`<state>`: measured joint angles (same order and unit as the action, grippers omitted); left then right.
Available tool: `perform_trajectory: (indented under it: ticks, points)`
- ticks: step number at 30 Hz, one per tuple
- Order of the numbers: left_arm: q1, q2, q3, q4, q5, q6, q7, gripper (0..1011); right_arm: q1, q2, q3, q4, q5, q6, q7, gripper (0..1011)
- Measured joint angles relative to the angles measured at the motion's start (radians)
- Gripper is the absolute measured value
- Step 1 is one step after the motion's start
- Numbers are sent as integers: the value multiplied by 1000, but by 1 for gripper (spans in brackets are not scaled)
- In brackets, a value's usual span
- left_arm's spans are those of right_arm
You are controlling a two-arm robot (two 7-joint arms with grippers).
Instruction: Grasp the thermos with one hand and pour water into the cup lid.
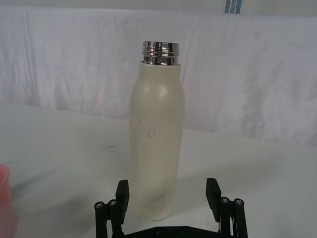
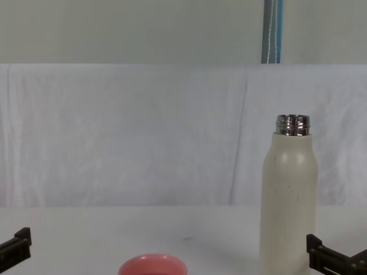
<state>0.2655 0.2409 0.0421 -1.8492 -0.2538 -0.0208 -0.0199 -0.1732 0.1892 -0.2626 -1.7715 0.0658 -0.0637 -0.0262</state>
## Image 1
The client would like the pink cup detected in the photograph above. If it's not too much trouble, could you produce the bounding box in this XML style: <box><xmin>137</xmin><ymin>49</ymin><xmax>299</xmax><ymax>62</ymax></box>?
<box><xmin>0</xmin><ymin>163</ymin><xmax>16</xmax><ymax>238</ymax></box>

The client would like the white curtain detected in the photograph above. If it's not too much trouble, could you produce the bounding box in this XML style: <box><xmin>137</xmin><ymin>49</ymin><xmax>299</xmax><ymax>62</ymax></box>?
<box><xmin>0</xmin><ymin>0</ymin><xmax>317</xmax><ymax>147</ymax></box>

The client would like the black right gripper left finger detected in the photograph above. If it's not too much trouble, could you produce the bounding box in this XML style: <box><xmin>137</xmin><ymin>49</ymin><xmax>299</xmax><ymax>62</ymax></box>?
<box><xmin>94</xmin><ymin>179</ymin><xmax>130</xmax><ymax>238</ymax></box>

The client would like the grey striped post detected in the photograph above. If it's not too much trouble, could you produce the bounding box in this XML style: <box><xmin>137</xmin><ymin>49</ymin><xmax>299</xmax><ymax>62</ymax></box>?
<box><xmin>224</xmin><ymin>0</ymin><xmax>242</xmax><ymax>13</ymax></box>

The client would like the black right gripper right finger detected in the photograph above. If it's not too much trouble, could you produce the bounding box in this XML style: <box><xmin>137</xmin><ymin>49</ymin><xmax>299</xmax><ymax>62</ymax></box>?
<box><xmin>206</xmin><ymin>178</ymin><xmax>246</xmax><ymax>238</ymax></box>

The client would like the cream vacuum bottle steel neck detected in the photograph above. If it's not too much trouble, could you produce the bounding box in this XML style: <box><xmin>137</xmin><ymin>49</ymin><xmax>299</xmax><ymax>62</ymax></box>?
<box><xmin>128</xmin><ymin>40</ymin><xmax>186</xmax><ymax>221</ymax></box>

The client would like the white table cloth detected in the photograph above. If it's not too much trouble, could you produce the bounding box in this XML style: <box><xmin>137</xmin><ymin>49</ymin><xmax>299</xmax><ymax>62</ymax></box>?
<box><xmin>0</xmin><ymin>101</ymin><xmax>317</xmax><ymax>238</ymax></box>

